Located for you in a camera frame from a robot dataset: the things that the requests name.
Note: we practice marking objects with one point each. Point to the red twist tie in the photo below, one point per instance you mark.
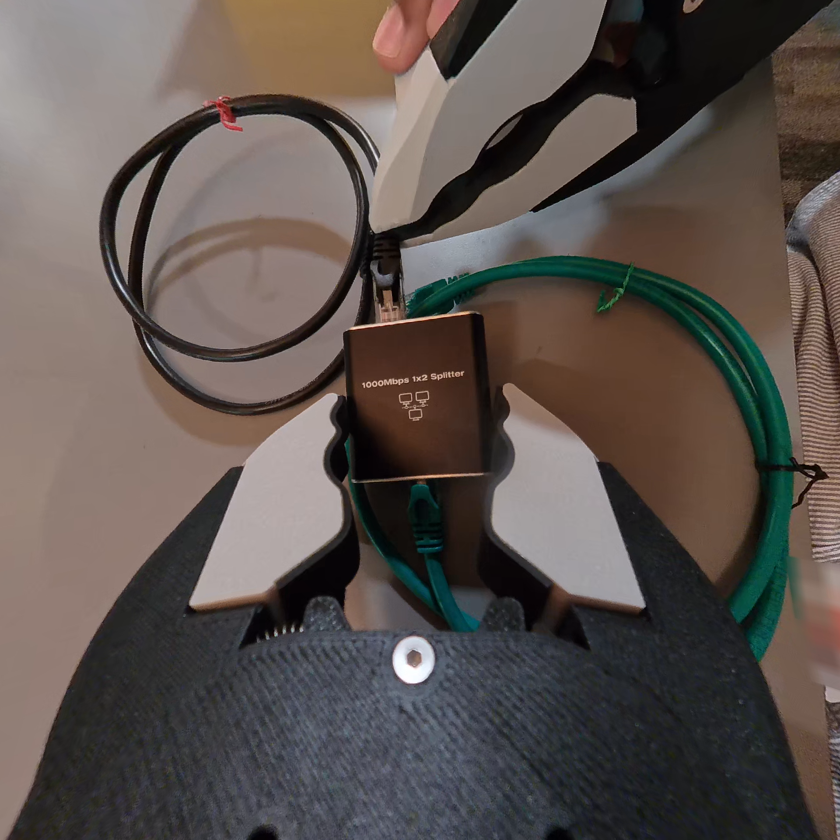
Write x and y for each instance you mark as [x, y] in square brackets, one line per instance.
[223, 115]

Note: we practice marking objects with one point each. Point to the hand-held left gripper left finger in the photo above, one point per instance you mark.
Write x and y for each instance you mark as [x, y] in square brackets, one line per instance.
[275, 525]

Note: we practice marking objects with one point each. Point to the black network splitter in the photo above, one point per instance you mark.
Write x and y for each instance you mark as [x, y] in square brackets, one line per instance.
[420, 394]

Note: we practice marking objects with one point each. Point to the person's right hand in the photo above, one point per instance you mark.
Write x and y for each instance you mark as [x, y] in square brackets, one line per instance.
[407, 33]

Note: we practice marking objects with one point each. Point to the grey desk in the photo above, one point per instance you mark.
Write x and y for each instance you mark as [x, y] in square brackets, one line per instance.
[98, 492]

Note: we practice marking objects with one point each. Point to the green twist tie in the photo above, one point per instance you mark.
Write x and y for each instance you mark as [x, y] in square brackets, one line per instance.
[613, 292]

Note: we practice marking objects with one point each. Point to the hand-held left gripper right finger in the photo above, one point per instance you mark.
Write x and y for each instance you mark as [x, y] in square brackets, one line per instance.
[558, 525]

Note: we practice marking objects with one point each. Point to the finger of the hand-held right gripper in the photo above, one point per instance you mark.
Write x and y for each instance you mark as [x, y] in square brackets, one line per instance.
[558, 151]
[459, 118]

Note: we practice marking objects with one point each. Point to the black twist tie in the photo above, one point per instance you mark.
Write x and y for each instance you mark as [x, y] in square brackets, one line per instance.
[804, 472]

